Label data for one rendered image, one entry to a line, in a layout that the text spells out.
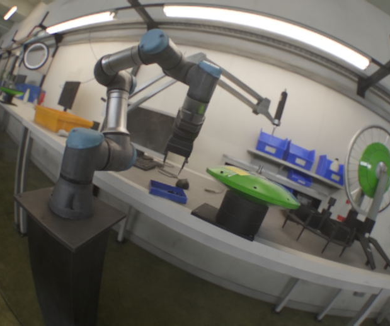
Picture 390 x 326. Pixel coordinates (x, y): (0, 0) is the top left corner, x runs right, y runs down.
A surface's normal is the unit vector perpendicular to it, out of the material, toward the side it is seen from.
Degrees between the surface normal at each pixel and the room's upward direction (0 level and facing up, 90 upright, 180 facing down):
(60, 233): 0
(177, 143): 114
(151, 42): 89
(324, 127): 90
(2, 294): 0
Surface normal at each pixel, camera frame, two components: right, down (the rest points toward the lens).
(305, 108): -0.26, 0.00
